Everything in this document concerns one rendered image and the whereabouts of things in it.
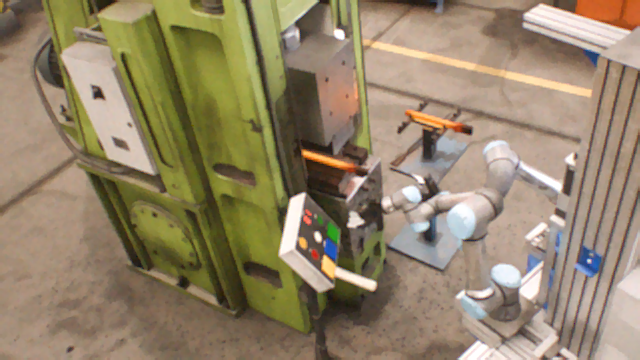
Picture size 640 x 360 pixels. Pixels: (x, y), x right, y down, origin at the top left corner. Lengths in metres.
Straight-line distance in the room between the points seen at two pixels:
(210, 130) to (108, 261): 1.82
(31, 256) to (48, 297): 0.46
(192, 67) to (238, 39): 0.42
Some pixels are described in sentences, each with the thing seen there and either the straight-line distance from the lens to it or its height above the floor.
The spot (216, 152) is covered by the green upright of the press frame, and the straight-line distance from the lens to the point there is 3.02.
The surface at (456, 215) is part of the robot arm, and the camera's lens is 2.24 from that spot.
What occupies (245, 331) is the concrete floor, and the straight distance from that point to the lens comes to 3.80.
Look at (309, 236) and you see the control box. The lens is 2.63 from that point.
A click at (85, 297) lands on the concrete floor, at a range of 4.37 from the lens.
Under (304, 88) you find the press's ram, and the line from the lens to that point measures 2.71.
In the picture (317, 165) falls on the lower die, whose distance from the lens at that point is 3.19.
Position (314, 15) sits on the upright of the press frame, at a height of 1.69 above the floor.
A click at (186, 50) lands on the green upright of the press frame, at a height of 1.78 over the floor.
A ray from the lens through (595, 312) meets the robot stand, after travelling 2.63.
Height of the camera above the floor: 3.03
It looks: 41 degrees down
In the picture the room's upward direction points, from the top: 9 degrees counter-clockwise
